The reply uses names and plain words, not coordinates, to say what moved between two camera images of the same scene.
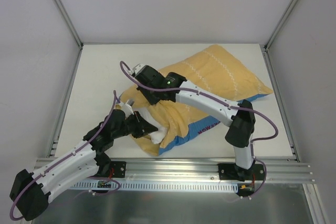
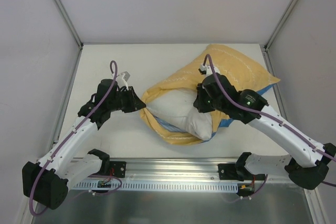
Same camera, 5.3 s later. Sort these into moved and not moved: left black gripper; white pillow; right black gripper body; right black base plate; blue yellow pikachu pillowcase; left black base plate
Moved: white pillow; left black gripper; blue yellow pikachu pillowcase; right black gripper body
Not moved: right black base plate; left black base plate
